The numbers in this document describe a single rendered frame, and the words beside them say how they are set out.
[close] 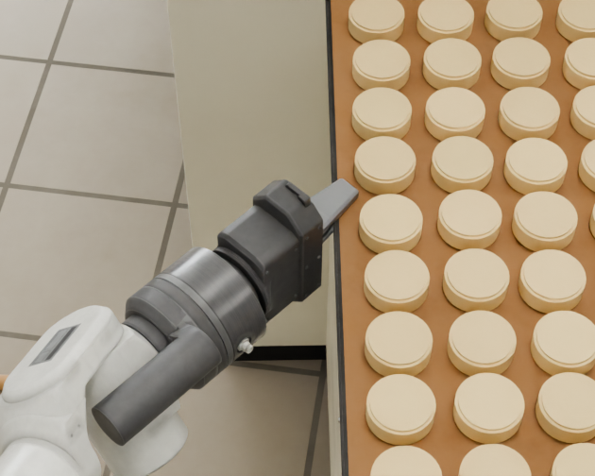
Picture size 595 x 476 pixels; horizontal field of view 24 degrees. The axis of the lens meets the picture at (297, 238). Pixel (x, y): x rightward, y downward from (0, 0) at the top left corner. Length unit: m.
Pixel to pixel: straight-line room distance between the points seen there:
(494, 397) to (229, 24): 0.70
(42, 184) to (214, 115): 0.81
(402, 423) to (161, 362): 0.18
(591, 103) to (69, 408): 0.52
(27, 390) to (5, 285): 1.38
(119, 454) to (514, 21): 0.52
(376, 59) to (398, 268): 0.22
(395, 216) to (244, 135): 0.65
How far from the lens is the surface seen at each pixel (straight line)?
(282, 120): 1.70
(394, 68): 1.19
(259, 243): 1.04
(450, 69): 1.20
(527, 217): 1.10
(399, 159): 1.13
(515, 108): 1.17
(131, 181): 2.43
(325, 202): 1.11
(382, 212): 1.09
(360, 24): 1.23
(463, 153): 1.14
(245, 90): 1.66
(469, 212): 1.10
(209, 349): 0.99
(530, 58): 1.22
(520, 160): 1.14
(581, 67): 1.22
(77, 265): 2.34
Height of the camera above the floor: 1.88
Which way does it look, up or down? 53 degrees down
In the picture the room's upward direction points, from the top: straight up
